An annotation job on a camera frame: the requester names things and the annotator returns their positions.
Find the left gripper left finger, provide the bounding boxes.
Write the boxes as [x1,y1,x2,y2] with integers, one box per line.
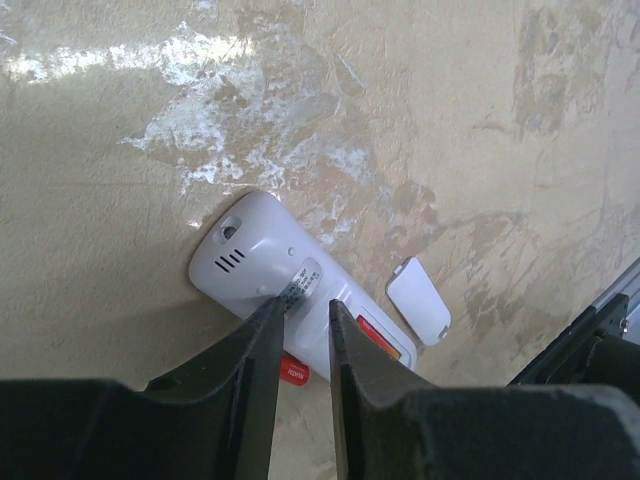
[1,298,284,479]

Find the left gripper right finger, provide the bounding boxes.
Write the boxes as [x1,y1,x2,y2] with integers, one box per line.
[329,300,639,479]

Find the white remote control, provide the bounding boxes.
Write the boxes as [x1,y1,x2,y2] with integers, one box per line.
[188,191,417,378]

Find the red battery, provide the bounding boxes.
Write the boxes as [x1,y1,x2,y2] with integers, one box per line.
[279,355,310,386]
[356,315,401,360]

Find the white battery cover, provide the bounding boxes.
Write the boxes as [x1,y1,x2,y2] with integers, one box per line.
[386,257,451,346]

